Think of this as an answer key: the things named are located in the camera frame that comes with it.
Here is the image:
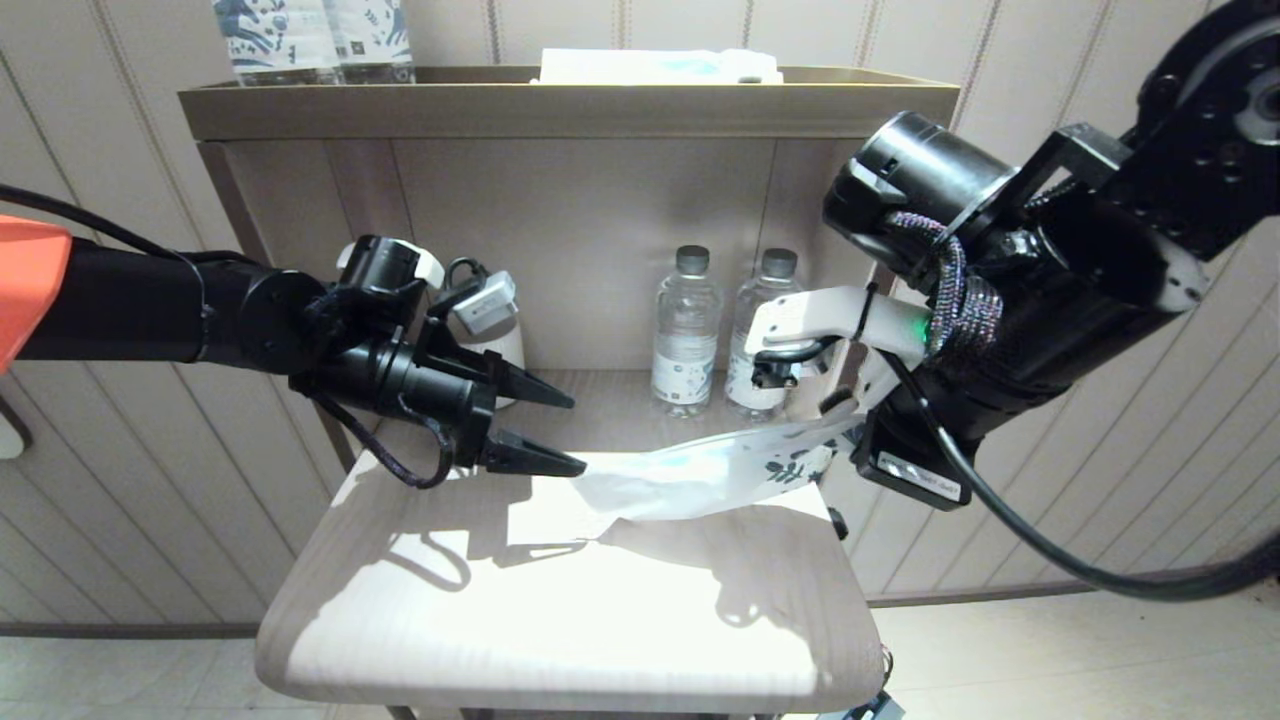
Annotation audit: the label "clear plastic water bottle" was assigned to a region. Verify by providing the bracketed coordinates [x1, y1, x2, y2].
[652, 246, 723, 419]
[727, 248, 806, 421]

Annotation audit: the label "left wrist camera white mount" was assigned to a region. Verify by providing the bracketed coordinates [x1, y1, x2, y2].
[335, 240, 521, 336]

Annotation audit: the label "braided cable of left arm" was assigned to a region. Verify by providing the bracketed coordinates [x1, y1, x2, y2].
[300, 290, 461, 491]

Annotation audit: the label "white ribbed mug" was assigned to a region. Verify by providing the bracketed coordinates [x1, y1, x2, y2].
[478, 320, 526, 409]

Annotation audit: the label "white wall fixture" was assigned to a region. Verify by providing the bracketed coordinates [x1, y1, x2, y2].
[0, 395, 34, 461]

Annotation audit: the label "white packet with blue print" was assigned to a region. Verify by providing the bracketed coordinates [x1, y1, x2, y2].
[540, 48, 784, 85]

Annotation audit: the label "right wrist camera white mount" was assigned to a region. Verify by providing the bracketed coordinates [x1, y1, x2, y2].
[745, 285, 931, 421]

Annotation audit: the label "white floral plastic pouch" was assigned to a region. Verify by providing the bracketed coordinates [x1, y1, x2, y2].
[575, 415, 866, 523]

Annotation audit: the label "braided cable of arm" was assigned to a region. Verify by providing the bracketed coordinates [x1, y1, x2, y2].
[300, 290, 461, 491]
[885, 210, 1006, 356]

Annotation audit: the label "light wooden shelf table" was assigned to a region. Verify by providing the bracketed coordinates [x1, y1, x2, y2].
[178, 65, 961, 720]

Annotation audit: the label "braided cable of right arm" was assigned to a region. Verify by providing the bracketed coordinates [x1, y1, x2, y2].
[885, 210, 1006, 356]

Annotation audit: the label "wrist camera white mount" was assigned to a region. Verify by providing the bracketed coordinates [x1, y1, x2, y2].
[335, 240, 521, 336]
[745, 285, 931, 421]

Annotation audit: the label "blue patterned packs on shelf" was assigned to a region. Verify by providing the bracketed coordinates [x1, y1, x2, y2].
[212, 0, 341, 86]

